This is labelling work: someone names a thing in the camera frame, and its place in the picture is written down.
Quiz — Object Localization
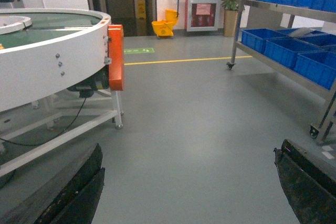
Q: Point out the white fire cabinet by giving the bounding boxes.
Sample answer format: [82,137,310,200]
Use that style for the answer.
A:
[185,0,221,32]

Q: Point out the black electric motor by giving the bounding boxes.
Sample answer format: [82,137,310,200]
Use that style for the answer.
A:
[67,73,109,98]

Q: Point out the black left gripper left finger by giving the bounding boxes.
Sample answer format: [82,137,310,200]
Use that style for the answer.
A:
[1,144,105,223]

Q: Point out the yellow mop bucket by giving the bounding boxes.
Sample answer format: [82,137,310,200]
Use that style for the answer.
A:
[152,9,178,37]

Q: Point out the potted green plant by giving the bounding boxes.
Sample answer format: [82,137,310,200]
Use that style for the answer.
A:
[221,0,239,37]

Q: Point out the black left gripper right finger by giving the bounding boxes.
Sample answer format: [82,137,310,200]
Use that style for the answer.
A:
[274,139,335,223]

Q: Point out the yellow wet floor sign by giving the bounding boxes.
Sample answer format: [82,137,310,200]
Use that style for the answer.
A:
[137,0,146,19]

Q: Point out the orange machine guard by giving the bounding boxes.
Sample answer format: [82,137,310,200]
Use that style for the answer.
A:
[108,25,124,91]

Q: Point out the steel rolling shelf cart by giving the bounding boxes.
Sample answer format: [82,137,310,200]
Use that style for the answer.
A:
[227,0,335,144]

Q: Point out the white round conveyor machine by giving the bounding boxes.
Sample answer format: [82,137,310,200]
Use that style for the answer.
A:
[1,8,123,180]

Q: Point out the blue bin on cart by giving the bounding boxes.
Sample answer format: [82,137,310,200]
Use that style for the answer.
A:
[264,38,323,70]
[294,51,335,90]
[241,28,287,54]

